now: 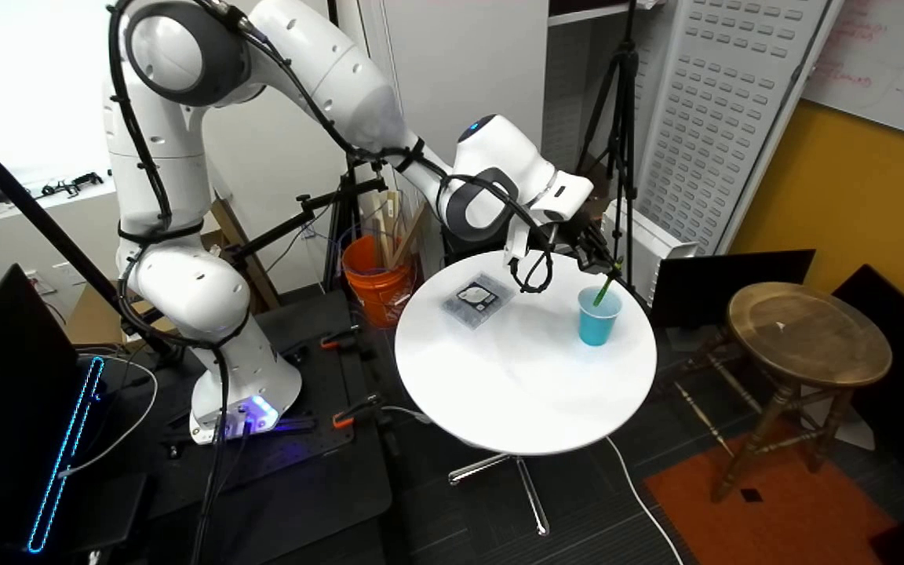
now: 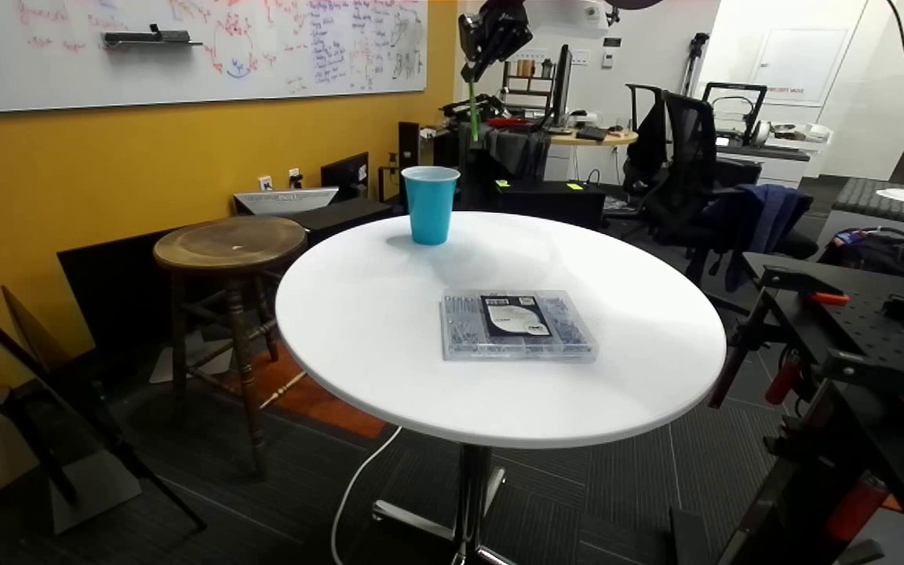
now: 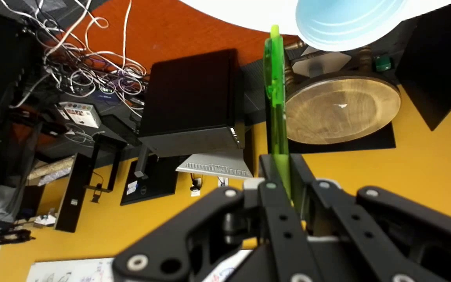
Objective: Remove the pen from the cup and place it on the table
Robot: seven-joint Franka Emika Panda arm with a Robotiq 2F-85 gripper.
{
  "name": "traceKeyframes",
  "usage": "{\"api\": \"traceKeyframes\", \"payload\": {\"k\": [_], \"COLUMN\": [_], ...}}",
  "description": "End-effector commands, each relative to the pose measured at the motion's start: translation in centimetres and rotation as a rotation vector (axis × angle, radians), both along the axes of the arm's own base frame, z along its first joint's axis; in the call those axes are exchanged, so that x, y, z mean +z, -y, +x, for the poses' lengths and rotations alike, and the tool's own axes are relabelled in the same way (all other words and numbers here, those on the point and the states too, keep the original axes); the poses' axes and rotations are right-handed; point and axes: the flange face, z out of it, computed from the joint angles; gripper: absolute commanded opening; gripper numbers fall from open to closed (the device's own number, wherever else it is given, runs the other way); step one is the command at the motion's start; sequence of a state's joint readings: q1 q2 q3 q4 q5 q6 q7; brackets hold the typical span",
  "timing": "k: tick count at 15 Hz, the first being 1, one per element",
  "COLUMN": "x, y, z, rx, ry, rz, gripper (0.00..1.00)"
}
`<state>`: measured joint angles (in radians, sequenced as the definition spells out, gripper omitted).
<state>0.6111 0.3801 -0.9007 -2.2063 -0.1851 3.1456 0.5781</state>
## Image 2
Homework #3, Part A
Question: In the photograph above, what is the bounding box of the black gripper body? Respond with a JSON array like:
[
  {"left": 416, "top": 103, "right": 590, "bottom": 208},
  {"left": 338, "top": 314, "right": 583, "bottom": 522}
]
[{"left": 475, "top": 0, "right": 536, "bottom": 50}]

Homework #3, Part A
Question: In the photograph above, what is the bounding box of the green pen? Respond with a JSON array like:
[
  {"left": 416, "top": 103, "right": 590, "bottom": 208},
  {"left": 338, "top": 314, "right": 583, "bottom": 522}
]
[{"left": 466, "top": 74, "right": 484, "bottom": 149}]

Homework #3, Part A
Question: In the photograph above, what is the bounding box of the blue plastic cup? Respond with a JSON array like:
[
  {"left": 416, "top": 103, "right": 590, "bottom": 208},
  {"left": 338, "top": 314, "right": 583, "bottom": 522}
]
[{"left": 398, "top": 162, "right": 466, "bottom": 248}]

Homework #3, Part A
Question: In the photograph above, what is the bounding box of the black speaker box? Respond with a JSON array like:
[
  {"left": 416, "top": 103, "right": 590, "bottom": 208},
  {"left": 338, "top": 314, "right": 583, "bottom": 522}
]
[{"left": 317, "top": 152, "right": 372, "bottom": 205}]

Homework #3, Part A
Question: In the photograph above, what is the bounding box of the black office chair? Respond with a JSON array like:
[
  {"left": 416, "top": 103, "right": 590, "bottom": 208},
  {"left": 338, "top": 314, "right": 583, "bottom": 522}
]
[{"left": 620, "top": 82, "right": 725, "bottom": 285}]

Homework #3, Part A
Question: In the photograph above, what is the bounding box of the black framed monitor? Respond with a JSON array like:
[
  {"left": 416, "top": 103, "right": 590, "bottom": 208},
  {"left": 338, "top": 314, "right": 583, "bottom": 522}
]
[{"left": 699, "top": 80, "right": 773, "bottom": 149}]

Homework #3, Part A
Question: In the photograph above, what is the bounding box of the round wooden stool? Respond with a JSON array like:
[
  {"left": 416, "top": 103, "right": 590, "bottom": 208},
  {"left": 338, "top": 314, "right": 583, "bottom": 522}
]
[{"left": 151, "top": 213, "right": 311, "bottom": 485}]

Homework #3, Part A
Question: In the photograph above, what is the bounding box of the blue jacket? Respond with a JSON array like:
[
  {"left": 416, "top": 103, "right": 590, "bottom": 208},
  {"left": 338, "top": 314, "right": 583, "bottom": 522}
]
[{"left": 719, "top": 182, "right": 815, "bottom": 257}]

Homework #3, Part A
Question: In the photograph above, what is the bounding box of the black whiteboard eraser tray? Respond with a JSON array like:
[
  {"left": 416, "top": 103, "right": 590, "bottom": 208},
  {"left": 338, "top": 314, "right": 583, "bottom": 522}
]
[{"left": 99, "top": 21, "right": 205, "bottom": 54}]

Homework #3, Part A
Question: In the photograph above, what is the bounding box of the black low cabinet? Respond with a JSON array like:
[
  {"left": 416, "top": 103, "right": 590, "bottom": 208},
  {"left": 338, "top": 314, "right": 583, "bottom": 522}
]
[{"left": 55, "top": 195, "right": 405, "bottom": 364}]

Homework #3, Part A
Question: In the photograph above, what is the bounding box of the black backpack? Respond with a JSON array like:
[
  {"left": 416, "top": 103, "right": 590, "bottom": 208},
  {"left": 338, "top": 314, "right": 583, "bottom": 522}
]
[{"left": 815, "top": 222, "right": 904, "bottom": 283}]

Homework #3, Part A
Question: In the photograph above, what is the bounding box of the black perforated workbench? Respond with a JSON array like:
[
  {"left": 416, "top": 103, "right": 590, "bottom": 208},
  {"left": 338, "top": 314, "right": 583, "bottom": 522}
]
[{"left": 709, "top": 248, "right": 904, "bottom": 565}]

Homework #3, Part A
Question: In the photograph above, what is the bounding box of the black tripod stand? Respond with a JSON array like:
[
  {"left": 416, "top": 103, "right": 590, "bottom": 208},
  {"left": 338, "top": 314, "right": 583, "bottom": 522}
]
[{"left": 0, "top": 271, "right": 207, "bottom": 540}]

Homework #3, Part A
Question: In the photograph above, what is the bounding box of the wall whiteboard with writing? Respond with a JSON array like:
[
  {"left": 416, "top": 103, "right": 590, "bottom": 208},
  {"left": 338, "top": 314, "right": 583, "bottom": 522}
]
[{"left": 0, "top": 0, "right": 433, "bottom": 121}]

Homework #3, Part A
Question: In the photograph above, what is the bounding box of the chrome table pedestal base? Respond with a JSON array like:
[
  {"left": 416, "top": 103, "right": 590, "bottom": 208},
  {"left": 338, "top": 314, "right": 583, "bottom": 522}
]
[{"left": 370, "top": 444, "right": 521, "bottom": 565}]

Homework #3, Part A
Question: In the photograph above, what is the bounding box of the white tangled cable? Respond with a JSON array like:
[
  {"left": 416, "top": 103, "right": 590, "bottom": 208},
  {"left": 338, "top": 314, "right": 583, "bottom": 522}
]
[{"left": 326, "top": 421, "right": 407, "bottom": 565}]

